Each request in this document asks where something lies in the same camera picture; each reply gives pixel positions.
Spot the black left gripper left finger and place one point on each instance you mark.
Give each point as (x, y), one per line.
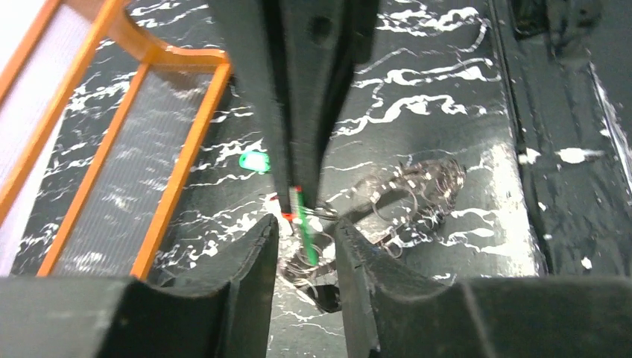
(220, 308)

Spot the green key tag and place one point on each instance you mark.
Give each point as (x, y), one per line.
(299, 220)
(255, 161)

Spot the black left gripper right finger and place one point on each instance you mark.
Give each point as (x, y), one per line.
(390, 310)

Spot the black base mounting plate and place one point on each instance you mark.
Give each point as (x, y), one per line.
(568, 70)

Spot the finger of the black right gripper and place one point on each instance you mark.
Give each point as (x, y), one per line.
(254, 39)
(324, 42)

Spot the metal oval keyring holder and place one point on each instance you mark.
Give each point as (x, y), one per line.
(424, 193)

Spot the orange wooden rack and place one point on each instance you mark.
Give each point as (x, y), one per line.
(104, 106)

